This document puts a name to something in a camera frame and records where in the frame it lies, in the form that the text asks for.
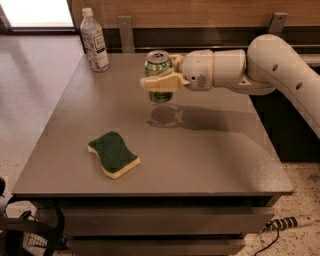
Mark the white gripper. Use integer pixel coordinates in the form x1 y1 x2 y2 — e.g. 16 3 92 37
140 50 214 92

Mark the green soda can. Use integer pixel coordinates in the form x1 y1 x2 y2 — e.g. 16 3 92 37
145 50 173 104

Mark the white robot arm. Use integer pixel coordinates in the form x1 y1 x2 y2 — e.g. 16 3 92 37
140 34 320 137

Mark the green and yellow sponge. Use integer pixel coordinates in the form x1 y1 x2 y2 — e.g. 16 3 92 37
87 131 140 180

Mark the clear plastic water bottle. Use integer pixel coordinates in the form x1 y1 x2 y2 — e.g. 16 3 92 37
80 7 109 72

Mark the grey drawer cabinet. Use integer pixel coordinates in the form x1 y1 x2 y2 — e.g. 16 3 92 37
13 54 292 256

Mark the white power strip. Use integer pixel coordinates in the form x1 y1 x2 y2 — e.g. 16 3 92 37
261 215 316 233

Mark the left metal bracket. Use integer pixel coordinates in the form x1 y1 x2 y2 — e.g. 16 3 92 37
117 16 135 53

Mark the metal bracket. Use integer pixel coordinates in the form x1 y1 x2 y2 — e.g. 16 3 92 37
117 16 135 53
267 12 288 36

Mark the metal rail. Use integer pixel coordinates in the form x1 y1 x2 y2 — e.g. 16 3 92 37
107 44 320 53

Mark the right metal bracket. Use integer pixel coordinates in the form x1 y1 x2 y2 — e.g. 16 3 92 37
267 12 288 36

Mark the black power cable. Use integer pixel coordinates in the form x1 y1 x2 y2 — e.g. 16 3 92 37
253 225 280 256

